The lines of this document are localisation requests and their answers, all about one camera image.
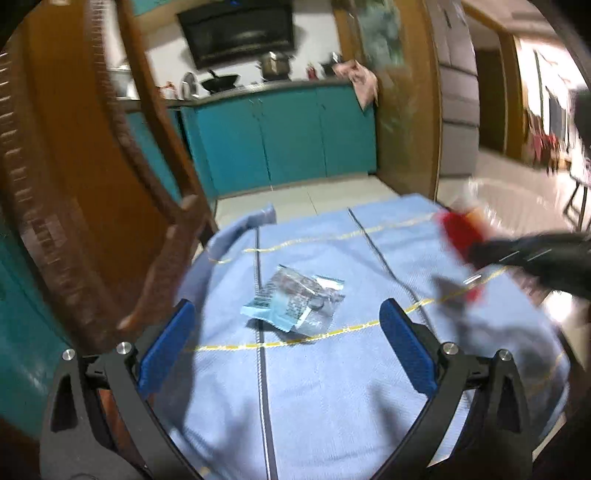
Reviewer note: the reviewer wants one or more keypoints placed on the teal lower kitchen cabinets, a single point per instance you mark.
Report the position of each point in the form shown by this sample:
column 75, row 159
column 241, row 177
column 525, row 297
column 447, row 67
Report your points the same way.
column 295, row 138

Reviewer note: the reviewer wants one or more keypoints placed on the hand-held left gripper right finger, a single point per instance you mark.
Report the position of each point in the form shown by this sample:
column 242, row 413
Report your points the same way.
column 408, row 346

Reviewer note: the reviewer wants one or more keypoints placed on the glass pot lid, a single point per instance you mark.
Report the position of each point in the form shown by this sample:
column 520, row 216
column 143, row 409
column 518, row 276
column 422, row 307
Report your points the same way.
column 189, row 85

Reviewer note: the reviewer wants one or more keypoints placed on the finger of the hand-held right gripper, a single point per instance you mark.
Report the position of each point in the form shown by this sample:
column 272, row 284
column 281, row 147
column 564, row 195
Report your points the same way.
column 508, row 254

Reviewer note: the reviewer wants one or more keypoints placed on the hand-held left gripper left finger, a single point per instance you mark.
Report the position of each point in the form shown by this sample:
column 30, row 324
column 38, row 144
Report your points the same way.
column 166, row 350

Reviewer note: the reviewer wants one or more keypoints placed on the silver and blue wrapper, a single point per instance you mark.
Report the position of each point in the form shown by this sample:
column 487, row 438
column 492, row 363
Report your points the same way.
column 295, row 300

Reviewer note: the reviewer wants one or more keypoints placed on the carved wooden chair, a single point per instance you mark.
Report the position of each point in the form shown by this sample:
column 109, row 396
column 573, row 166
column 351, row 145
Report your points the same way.
column 83, row 161

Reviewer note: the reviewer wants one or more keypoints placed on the grey refrigerator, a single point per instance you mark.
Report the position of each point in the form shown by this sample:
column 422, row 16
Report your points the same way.
column 455, row 83

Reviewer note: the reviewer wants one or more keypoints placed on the wooden framed glass door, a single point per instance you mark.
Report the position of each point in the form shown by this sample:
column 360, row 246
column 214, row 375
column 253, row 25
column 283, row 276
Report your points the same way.
column 392, row 101

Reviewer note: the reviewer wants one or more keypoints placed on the red packet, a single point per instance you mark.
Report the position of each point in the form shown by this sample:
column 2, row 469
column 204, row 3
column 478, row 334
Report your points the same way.
column 461, row 235

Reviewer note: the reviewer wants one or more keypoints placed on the wooden stool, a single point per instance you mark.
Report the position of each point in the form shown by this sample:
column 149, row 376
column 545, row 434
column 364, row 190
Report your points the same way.
column 579, row 194

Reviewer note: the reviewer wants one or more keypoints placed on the black wok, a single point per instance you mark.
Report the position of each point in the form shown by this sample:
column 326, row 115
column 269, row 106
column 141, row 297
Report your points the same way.
column 220, row 83

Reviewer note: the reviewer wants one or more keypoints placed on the blue tablecloth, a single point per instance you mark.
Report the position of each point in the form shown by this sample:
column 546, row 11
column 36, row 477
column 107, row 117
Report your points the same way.
column 323, row 392

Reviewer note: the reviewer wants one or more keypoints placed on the red bottle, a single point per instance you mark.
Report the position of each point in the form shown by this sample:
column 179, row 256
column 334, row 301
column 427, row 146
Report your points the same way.
column 311, row 73

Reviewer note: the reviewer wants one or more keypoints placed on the pink hanging cloth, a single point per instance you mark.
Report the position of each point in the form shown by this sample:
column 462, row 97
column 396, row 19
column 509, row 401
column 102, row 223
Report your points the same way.
column 360, row 81

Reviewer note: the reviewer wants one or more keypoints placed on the trash bin with clear liner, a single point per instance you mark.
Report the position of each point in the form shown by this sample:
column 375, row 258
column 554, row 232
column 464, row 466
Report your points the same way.
column 508, row 203

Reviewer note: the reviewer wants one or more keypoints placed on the steel basin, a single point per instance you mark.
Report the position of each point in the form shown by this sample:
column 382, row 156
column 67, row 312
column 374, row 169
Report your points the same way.
column 122, row 83

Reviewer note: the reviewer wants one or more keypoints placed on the steel stock pot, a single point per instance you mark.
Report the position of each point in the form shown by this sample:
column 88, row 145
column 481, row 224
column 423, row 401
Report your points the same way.
column 275, row 65

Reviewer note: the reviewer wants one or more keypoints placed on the small black pot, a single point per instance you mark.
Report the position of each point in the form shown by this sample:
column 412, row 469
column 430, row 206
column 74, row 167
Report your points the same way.
column 332, row 65

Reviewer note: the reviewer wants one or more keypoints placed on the red chairs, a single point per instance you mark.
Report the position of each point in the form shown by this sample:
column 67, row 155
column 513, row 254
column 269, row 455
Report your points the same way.
column 545, row 143

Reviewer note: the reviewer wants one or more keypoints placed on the black range hood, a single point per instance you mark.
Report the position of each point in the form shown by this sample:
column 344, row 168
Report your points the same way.
column 235, row 32

